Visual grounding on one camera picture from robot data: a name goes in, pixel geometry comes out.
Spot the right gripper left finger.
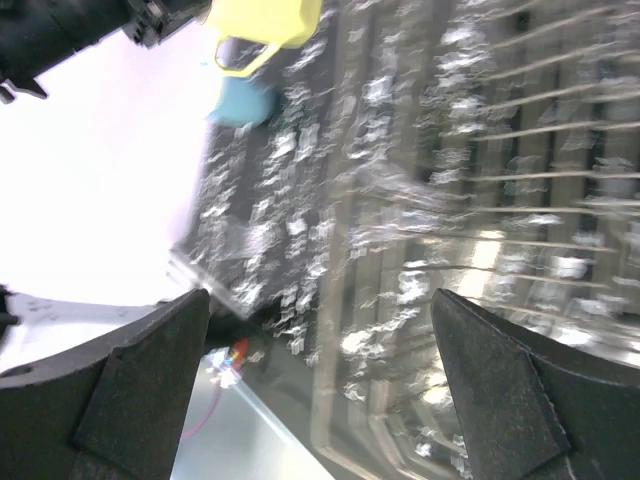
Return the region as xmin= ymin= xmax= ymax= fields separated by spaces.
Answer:
xmin=1 ymin=290 xmax=210 ymax=479

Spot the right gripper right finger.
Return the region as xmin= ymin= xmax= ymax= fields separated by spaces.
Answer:
xmin=431 ymin=289 xmax=639 ymax=480

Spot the yellow mug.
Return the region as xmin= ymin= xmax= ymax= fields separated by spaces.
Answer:
xmin=203 ymin=0 xmax=323 ymax=78

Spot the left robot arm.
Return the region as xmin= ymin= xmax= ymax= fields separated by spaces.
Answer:
xmin=1 ymin=0 xmax=212 ymax=104

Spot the black marbled mat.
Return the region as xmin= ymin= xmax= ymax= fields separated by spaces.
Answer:
xmin=177 ymin=1 xmax=454 ymax=348

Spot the blue mug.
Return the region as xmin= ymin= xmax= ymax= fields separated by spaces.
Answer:
xmin=206 ymin=76 xmax=279 ymax=128

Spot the grey wire dish rack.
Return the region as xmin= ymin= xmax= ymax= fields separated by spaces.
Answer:
xmin=310 ymin=1 xmax=639 ymax=479

